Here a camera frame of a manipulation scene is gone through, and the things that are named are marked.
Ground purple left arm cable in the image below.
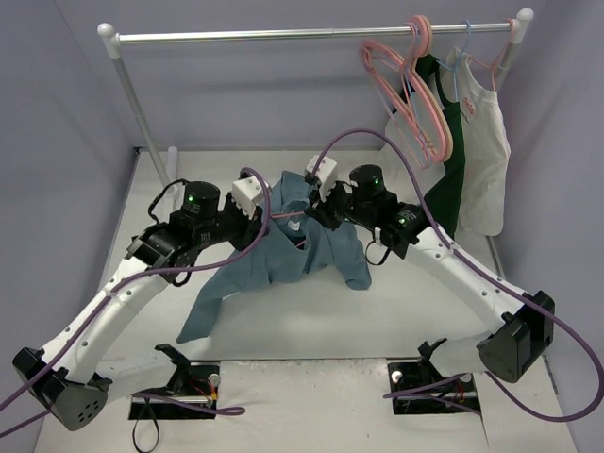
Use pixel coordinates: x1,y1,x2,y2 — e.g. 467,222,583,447
0,166,275,438

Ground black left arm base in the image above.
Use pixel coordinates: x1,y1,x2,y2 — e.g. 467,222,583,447
127,362,221,421

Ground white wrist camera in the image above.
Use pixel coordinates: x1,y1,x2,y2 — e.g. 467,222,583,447
304,155,338,202
230,176,264,220

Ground black cable loop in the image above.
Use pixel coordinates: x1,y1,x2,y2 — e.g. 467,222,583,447
131,405,161,452

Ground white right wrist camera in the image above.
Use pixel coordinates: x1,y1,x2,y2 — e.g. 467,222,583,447
304,155,338,202

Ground pink hanger at rack end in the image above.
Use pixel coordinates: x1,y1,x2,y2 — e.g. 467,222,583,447
468,18,516,92

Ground white t shirt on hanger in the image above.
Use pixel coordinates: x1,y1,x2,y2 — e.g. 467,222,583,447
442,47,511,237

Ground white clothes rack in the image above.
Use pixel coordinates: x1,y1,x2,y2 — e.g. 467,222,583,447
96,8,535,194

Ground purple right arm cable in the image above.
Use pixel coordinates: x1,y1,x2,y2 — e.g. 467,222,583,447
316,127,604,422

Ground thin pink wire hanger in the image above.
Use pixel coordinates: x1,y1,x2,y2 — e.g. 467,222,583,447
271,211,306,248

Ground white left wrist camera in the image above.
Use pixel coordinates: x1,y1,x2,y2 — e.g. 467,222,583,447
230,176,264,220

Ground blue wire hanger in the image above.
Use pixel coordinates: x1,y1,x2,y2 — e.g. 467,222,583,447
437,20,472,102

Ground blue t shirt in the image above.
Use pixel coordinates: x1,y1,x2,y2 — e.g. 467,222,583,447
176,171,372,344

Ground pink hanger behind thick one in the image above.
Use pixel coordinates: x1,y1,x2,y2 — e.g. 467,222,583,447
359,40,432,169

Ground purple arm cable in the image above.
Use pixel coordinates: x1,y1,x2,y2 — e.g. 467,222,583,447
0,166,275,438
316,127,604,422

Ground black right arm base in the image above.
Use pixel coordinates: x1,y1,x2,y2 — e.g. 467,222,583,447
387,361,481,416

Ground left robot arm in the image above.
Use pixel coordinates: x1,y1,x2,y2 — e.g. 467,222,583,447
12,174,271,431

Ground green t shirt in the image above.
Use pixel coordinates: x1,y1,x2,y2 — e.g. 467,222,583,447
414,54,466,238

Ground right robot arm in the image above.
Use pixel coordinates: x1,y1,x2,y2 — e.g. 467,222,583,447
304,156,555,389

